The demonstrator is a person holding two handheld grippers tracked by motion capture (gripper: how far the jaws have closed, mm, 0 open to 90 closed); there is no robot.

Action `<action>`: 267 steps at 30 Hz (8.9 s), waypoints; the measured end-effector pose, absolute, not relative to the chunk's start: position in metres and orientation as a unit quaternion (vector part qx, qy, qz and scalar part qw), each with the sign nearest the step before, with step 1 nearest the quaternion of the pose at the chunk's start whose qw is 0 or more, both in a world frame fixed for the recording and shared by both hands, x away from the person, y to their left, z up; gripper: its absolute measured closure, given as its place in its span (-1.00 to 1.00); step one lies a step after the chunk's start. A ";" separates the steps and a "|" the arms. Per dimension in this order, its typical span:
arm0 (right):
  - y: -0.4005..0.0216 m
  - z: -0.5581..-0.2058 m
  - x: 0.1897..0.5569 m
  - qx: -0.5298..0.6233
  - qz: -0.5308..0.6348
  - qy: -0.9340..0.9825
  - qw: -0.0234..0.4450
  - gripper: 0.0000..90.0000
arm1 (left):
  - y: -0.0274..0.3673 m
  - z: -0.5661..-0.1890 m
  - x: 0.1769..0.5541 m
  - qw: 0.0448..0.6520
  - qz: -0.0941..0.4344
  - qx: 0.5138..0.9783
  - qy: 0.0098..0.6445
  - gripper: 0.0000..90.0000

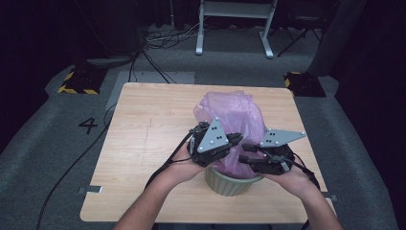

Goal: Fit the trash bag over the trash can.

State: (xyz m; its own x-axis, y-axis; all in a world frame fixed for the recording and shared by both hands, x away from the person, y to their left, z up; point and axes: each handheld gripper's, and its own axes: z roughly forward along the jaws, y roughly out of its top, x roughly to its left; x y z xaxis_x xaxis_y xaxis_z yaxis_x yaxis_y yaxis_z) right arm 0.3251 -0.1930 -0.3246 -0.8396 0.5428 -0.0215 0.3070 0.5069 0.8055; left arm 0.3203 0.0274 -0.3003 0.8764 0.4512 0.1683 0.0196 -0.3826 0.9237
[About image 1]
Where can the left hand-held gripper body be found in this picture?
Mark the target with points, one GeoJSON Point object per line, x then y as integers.
{"type": "Point", "coordinates": [212, 137]}

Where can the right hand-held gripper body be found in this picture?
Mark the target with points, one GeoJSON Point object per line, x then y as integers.
{"type": "Point", "coordinates": [277, 159]}

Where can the pink plastic bag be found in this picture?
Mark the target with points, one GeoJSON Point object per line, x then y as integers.
{"type": "Point", "coordinates": [236, 111]}

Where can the green ribbed trash bin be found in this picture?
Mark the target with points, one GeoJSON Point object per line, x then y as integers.
{"type": "Point", "coordinates": [230, 187]}

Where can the person's right hand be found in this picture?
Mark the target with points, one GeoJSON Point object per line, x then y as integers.
{"type": "Point", "coordinates": [297, 183]}

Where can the person's left hand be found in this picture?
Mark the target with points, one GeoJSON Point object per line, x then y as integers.
{"type": "Point", "coordinates": [183, 167]}

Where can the grey tape marker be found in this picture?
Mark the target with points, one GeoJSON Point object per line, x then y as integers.
{"type": "Point", "coordinates": [90, 189]}
{"type": "Point", "coordinates": [330, 197]}

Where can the black folding stand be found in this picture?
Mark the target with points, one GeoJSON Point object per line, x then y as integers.
{"type": "Point", "coordinates": [300, 33]}

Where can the grey padded column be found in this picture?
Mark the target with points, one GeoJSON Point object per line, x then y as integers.
{"type": "Point", "coordinates": [338, 35]}

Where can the black base plate yellow stripes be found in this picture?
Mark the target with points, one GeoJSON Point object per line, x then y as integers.
{"type": "Point", "coordinates": [304, 84]}
{"type": "Point", "coordinates": [81, 80]}

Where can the white desk frame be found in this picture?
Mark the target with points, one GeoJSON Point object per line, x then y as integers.
{"type": "Point", "coordinates": [236, 9]}

